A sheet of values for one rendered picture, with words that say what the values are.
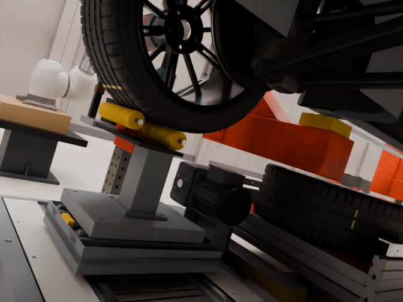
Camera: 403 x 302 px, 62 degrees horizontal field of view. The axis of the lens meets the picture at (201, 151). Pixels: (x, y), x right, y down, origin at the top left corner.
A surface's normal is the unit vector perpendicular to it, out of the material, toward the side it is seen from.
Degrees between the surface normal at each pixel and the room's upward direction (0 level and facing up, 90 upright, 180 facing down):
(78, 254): 90
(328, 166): 90
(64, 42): 90
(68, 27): 90
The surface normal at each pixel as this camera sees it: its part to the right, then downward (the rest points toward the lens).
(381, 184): -0.75, -0.21
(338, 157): 0.59, 0.22
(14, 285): 0.30, -0.95
